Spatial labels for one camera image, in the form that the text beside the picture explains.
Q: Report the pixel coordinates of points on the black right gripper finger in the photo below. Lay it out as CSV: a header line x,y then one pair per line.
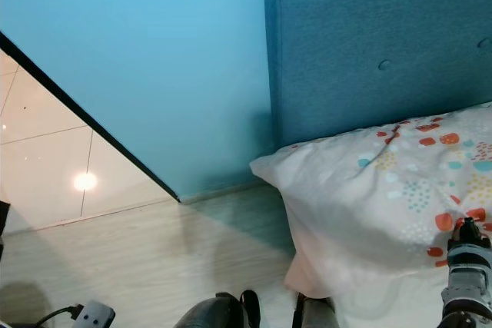
x,y
466,233
480,233

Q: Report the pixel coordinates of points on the pink floral pillow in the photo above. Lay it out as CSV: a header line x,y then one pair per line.
x,y
369,197

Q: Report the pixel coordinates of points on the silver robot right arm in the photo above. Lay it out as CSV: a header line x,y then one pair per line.
x,y
461,320

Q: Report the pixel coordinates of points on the grey robot right leg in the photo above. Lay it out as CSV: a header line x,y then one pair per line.
x,y
315,314

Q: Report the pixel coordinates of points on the grey robot leg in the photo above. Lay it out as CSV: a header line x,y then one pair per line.
x,y
207,313
315,314

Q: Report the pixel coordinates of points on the grey robot left leg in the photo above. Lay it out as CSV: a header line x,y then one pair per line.
x,y
207,313

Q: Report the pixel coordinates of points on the black door frame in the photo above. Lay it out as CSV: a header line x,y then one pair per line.
x,y
84,119

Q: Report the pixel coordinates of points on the teal upholstered bed frame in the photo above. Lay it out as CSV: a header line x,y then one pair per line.
x,y
377,36

